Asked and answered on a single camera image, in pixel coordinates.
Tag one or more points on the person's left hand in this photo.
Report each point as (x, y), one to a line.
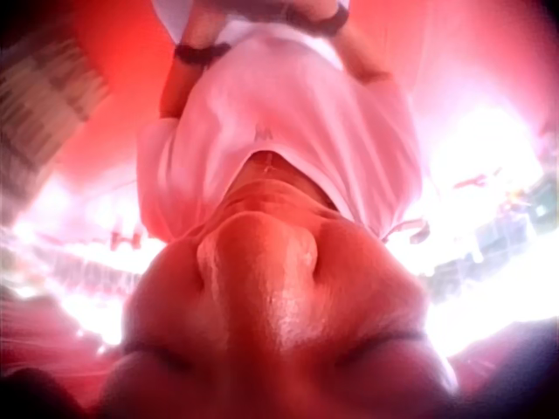
(209, 22)

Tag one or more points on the black wrist band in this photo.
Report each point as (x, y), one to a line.
(332, 19)
(198, 52)

